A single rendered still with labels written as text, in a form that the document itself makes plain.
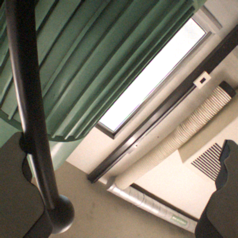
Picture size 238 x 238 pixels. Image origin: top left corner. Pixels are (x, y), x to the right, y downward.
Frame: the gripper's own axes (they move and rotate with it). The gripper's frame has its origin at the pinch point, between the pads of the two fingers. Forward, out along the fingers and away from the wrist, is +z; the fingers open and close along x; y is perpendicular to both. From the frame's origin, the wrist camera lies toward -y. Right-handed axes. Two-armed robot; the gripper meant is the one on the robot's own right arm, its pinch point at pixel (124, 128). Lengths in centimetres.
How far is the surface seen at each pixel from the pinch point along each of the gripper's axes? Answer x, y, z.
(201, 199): 109, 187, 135
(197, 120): 63, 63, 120
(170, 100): 40, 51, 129
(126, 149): 7, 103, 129
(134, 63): 0.8, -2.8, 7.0
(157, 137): 36, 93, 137
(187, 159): 58, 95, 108
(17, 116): -10.3, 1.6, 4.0
